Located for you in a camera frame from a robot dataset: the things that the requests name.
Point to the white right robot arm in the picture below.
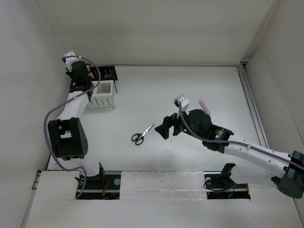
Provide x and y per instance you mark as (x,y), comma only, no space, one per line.
(284,171)

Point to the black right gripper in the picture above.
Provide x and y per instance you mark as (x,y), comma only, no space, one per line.
(168,121)

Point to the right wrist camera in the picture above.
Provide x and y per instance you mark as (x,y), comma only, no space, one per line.
(183,102)

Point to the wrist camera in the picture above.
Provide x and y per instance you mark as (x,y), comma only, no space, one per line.
(183,102)
(69,58)

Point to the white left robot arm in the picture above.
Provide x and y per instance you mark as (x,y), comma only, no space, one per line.
(67,136)

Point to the purple highlighter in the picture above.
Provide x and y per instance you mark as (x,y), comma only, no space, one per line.
(203,106)

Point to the white slotted organizer box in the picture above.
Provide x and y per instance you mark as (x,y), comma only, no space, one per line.
(103,95)

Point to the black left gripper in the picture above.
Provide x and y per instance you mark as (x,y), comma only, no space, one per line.
(70,74)

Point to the black handled scissors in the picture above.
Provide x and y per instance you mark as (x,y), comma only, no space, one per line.
(138,138)

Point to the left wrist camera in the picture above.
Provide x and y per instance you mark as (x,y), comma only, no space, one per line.
(69,58)

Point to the black slotted organizer box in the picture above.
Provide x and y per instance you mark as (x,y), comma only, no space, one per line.
(107,73)

